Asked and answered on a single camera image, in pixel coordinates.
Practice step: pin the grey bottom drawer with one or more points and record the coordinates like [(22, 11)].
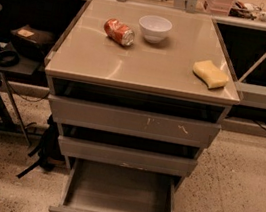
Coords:
[(101, 187)]

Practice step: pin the grey drawer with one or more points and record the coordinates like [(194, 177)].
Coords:
[(124, 156), (133, 122), (101, 187)]

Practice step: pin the grey middle drawer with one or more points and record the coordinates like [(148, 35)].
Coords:
[(124, 156)]

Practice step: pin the grey drawer cabinet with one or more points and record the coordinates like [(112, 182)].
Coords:
[(156, 78)]

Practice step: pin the grey top drawer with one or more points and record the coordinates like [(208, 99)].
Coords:
[(133, 122)]

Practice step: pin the yellow sponge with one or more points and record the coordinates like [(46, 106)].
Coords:
[(212, 76)]

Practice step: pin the white bowl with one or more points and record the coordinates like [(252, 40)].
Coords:
[(154, 28)]

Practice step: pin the red soda can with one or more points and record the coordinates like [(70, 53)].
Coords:
[(119, 32)]

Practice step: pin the white stick with black tip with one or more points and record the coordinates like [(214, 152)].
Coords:
[(261, 58)]

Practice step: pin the pink storage bin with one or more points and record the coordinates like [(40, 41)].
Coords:
[(218, 7)]

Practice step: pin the black bag with label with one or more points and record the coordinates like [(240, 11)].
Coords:
[(32, 43)]

